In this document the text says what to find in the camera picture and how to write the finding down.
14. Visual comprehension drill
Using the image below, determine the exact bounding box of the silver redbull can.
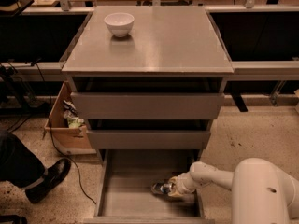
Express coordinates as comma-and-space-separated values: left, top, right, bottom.
151, 183, 173, 195

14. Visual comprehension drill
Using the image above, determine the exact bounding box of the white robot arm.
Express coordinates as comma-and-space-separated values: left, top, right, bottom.
170, 158, 299, 224

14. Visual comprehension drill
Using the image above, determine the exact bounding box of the grey open bottom drawer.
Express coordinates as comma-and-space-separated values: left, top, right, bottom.
83, 149, 215, 224

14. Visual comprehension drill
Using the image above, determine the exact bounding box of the grey middle drawer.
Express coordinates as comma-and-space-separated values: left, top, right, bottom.
87, 130, 211, 149

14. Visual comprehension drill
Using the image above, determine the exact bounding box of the grey drawer cabinet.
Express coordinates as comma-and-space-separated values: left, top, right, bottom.
63, 6, 234, 157

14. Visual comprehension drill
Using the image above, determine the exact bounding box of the grey top drawer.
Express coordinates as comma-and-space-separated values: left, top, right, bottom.
71, 92, 224, 119

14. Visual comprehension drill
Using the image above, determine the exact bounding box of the brown cardboard box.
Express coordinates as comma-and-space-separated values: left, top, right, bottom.
44, 82, 95, 155

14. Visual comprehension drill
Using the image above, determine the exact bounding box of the crumpled trash in box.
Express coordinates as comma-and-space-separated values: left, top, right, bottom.
63, 100, 84, 128

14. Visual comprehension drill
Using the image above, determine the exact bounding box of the black leather shoe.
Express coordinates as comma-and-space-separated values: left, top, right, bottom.
25, 158, 71, 204

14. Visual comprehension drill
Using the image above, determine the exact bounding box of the dark trouser leg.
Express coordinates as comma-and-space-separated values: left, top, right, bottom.
0, 130, 48, 189

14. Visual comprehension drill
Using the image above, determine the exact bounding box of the long metal workbench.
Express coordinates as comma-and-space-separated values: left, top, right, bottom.
0, 5, 299, 82

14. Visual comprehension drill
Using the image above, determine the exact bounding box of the white ceramic bowl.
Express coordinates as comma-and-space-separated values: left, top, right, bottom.
104, 12, 135, 37

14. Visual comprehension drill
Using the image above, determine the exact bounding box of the black floor cable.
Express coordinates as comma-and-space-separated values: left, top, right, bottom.
34, 63, 97, 205

